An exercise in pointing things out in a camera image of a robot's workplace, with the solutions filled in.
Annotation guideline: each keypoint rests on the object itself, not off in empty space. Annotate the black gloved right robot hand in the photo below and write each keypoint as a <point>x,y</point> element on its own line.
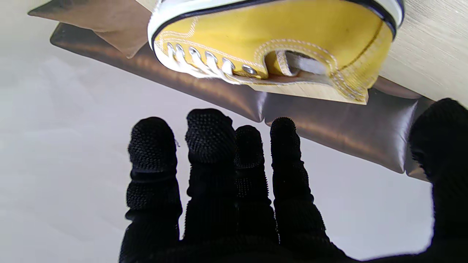
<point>219,204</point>

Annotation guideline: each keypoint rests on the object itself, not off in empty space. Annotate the yellow canvas sneaker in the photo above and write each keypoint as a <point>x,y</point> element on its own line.
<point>274,29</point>

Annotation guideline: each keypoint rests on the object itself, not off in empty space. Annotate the dark brown leather sofa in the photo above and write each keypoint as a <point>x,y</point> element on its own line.
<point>347,128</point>

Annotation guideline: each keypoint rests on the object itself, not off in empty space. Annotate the brown leather cushion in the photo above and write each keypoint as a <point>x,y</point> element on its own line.
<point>109,22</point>

